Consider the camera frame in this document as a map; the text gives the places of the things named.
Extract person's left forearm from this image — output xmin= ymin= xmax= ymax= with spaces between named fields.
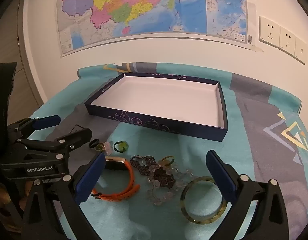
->
xmin=0 ymin=180 xmax=12 ymax=210

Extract dark blue shallow box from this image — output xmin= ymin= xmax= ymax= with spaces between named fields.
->
xmin=84 ymin=72 xmax=229 ymax=142

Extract green bead black band ring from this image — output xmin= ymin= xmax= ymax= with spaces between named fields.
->
xmin=114 ymin=142 xmax=128 ymax=153

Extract green mottled bangle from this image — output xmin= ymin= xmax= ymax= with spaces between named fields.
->
xmin=179 ymin=176 xmax=228 ymax=224

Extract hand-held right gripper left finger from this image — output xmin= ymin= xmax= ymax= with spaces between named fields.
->
xmin=21 ymin=152 xmax=106 ymax=240

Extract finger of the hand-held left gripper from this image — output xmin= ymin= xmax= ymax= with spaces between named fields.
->
xmin=7 ymin=115 xmax=61 ymax=140
xmin=16 ymin=127 xmax=92 ymax=161

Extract teal and grey patterned cloth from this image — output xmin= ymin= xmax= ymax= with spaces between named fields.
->
xmin=26 ymin=62 xmax=308 ymax=240

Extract grey wooden door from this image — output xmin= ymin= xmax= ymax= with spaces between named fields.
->
xmin=0 ymin=0 xmax=48 ymax=120

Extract orange strap watch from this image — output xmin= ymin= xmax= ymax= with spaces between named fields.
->
xmin=92 ymin=156 xmax=140 ymax=202

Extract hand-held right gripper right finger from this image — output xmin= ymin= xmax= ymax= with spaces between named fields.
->
xmin=206 ymin=150 xmax=294 ymax=240

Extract colourful wall map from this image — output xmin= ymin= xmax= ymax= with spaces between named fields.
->
xmin=57 ymin=0 xmax=263 ymax=57

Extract yellow-green beaded ring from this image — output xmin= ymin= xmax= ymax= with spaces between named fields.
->
xmin=158 ymin=156 xmax=175 ymax=168

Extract dark garnet bead bracelet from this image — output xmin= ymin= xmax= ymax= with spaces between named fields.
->
xmin=154 ymin=170 xmax=176 ymax=188

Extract clear crystal bead bracelet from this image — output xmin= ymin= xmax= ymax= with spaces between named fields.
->
xmin=146 ymin=164 xmax=194 ymax=207

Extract purple bead bracelet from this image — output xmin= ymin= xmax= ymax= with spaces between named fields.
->
xmin=130 ymin=155 xmax=154 ymax=174

